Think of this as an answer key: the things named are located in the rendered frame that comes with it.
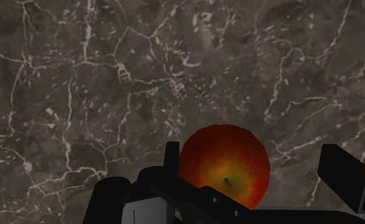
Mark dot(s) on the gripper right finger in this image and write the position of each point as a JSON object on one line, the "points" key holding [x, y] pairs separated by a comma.
{"points": [[340, 176]]}

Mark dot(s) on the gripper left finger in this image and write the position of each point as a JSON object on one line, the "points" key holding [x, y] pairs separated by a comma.
{"points": [[157, 186]]}

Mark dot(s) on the red yellow apple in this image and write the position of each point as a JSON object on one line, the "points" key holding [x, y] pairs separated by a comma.
{"points": [[231, 155]]}

